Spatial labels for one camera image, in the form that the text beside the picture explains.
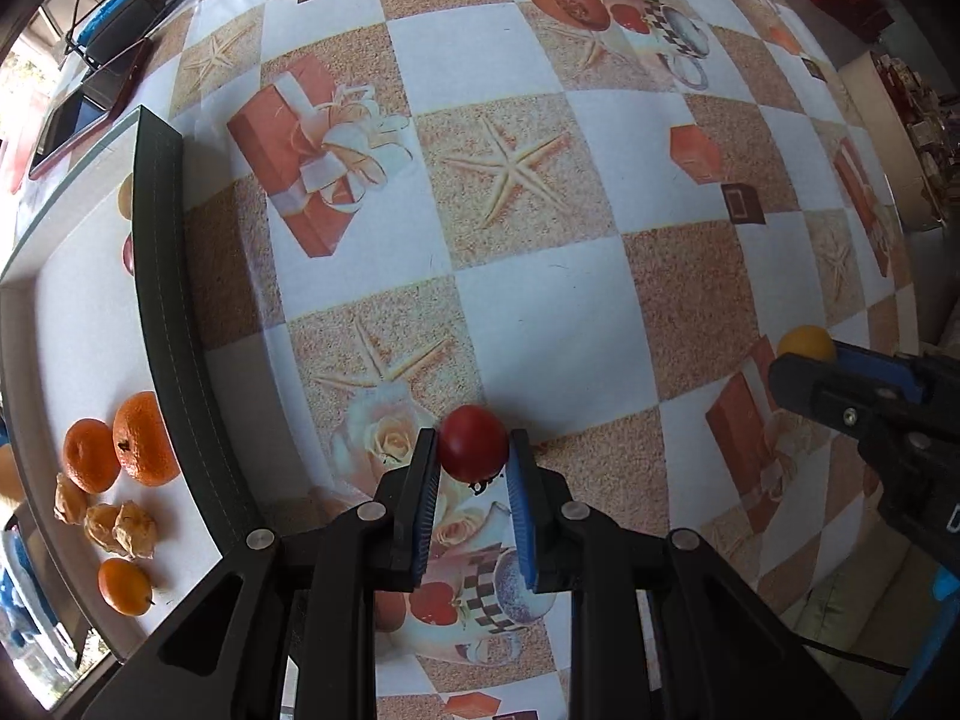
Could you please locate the printed checkered tablecloth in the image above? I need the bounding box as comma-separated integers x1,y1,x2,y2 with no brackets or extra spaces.
15,0,912,720

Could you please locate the phone in red case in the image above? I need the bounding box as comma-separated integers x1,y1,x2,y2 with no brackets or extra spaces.
28,41,155,181

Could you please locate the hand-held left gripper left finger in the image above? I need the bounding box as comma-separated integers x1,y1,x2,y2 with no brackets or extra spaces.
82,427,443,720

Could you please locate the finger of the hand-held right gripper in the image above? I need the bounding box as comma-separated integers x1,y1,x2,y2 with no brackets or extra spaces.
769,351,901,436
832,340,960,404

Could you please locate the orange tangerine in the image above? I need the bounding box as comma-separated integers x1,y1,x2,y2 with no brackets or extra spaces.
112,391,181,487
62,418,122,494

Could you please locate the yellow-green round fruit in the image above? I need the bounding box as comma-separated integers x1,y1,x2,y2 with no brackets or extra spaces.
777,324,837,359

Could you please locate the black power bank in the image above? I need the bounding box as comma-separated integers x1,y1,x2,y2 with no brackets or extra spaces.
71,0,177,65

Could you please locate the dark-framed white tray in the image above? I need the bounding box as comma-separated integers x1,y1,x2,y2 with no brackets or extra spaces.
0,106,263,710

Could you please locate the smooth orange with stem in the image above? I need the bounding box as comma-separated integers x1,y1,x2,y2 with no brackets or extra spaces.
97,557,156,617

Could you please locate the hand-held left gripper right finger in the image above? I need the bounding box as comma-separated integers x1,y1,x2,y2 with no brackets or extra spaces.
504,427,863,720

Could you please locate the shelf of packaged goods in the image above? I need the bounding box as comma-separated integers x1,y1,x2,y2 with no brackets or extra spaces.
870,52,960,226

